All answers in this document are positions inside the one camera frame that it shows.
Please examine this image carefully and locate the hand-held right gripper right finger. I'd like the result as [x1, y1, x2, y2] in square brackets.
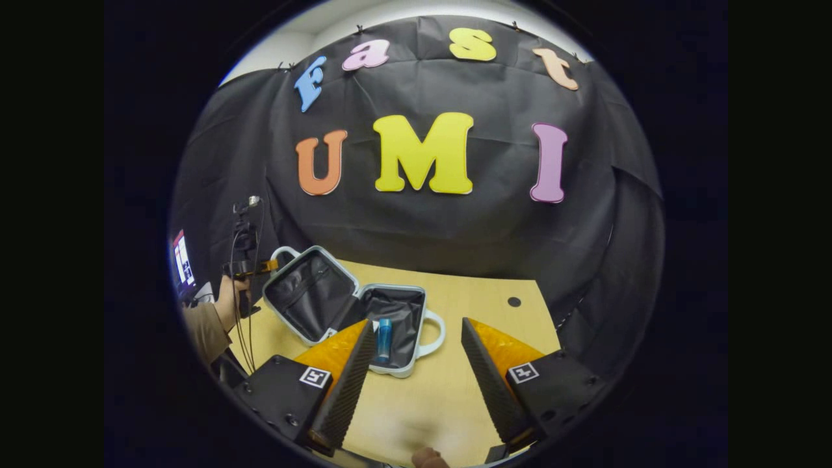
[460, 317, 608, 456]

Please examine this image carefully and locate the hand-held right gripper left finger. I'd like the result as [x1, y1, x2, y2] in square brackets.
[233, 318, 378, 458]

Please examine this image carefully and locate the light blue suitcase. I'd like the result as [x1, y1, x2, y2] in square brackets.
[262, 246, 447, 379]

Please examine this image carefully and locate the white and blue tube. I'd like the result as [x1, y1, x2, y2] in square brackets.
[375, 318, 394, 365]

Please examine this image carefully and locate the computer monitor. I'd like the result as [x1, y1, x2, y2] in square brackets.
[171, 229, 197, 291]

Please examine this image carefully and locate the black backdrop cloth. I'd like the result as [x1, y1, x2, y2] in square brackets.
[170, 14, 665, 365]

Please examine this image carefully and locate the black cable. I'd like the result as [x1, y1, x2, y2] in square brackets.
[229, 221, 264, 376]

